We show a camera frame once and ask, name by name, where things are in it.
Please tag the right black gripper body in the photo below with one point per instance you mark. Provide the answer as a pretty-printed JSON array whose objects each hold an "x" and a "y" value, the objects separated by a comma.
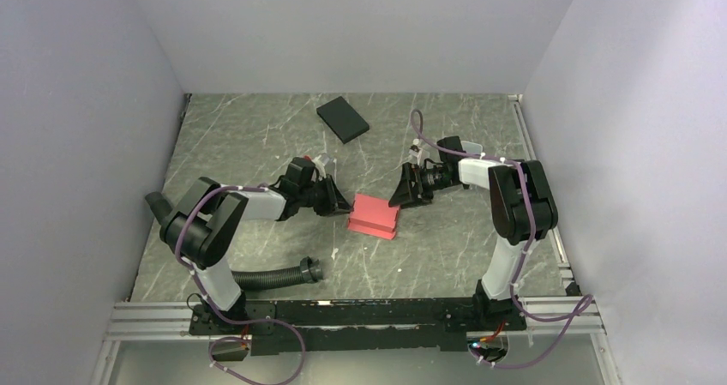
[{"x": 431, "y": 181}]

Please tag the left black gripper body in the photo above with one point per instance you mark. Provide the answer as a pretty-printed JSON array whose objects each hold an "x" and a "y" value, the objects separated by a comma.
[{"x": 319, "y": 195}]

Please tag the red paper box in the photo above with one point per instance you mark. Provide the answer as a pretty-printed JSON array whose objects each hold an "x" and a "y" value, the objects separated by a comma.
[{"x": 373, "y": 216}]

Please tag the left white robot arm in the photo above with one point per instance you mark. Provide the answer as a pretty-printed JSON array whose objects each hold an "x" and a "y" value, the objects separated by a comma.
[{"x": 199, "y": 229}]

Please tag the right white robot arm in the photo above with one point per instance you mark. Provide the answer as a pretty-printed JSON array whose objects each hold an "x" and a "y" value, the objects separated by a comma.
[{"x": 522, "y": 206}]

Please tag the black flat box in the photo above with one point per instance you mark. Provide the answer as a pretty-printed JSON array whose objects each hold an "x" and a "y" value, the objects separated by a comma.
[{"x": 345, "y": 122}]

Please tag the clear plastic case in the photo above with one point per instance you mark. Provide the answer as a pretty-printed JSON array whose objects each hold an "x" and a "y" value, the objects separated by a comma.
[{"x": 474, "y": 149}]

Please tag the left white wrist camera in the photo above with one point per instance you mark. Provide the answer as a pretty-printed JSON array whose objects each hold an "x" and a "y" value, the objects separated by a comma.
[{"x": 324, "y": 163}]

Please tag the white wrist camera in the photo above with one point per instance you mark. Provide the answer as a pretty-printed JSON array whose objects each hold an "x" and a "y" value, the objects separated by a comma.
[
  {"x": 324, "y": 163},
  {"x": 418, "y": 152}
]

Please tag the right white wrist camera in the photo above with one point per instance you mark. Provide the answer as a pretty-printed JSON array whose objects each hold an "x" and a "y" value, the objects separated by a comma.
[{"x": 418, "y": 152}]

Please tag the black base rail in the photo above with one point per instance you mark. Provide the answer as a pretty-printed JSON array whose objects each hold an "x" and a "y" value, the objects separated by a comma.
[{"x": 362, "y": 324}]

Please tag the aluminium frame rail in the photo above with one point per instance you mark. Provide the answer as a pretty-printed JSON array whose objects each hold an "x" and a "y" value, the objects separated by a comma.
[{"x": 559, "y": 316}]

